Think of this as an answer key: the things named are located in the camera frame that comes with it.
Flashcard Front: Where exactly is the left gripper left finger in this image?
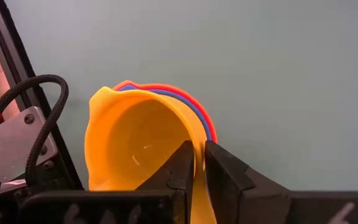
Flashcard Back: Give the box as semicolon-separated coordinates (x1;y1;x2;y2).
137;140;195;224

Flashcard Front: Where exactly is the yellow measuring cup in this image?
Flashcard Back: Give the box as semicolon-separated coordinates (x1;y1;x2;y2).
84;86;219;224

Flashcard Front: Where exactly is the black braided cable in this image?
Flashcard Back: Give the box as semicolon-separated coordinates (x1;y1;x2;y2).
0;73;70;187

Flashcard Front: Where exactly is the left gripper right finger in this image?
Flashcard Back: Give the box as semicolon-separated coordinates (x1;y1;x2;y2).
204;140;291;224

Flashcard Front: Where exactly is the black aluminium table frame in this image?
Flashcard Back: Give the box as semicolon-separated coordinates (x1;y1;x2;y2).
0;0;85;190

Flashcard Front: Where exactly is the red measuring cup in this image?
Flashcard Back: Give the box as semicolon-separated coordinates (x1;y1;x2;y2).
112;80;219;144

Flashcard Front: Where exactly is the blue measuring cup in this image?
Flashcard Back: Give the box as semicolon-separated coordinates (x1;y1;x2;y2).
118;84;214;142

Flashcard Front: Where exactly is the grey metal mounting plate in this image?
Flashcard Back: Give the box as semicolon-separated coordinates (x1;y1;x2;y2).
0;105;58;185

